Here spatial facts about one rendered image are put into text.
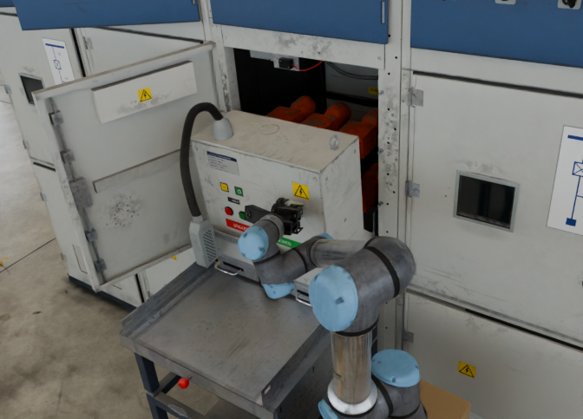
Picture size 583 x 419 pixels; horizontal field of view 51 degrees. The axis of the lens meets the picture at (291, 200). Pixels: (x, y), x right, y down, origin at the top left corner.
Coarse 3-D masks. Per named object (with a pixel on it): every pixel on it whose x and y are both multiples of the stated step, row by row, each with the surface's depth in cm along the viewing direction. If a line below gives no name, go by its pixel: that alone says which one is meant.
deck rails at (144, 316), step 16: (192, 272) 217; (208, 272) 222; (176, 288) 212; (192, 288) 215; (144, 304) 200; (160, 304) 207; (144, 320) 202; (128, 336) 197; (320, 336) 188; (304, 352) 181; (288, 368) 175; (272, 384) 170; (256, 400) 171
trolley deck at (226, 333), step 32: (224, 288) 214; (256, 288) 213; (160, 320) 202; (192, 320) 201; (224, 320) 200; (256, 320) 199; (288, 320) 198; (160, 352) 190; (192, 352) 189; (224, 352) 188; (256, 352) 187; (288, 352) 186; (320, 352) 185; (224, 384) 177; (256, 384) 176; (288, 384) 175
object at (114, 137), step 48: (192, 48) 203; (48, 96) 179; (96, 96) 188; (144, 96) 198; (192, 96) 212; (48, 144) 186; (96, 144) 197; (144, 144) 208; (96, 192) 201; (144, 192) 215; (96, 240) 210; (144, 240) 222; (96, 288) 214
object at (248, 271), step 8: (224, 256) 218; (224, 264) 220; (232, 264) 217; (240, 264) 214; (248, 264) 213; (240, 272) 217; (248, 272) 214; (256, 272) 211; (256, 280) 214; (296, 288) 203; (304, 288) 201; (304, 296) 203
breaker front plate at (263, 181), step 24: (192, 144) 196; (240, 168) 188; (264, 168) 182; (288, 168) 176; (216, 192) 202; (264, 192) 188; (288, 192) 182; (312, 192) 176; (216, 216) 209; (312, 216) 181; (216, 240) 217
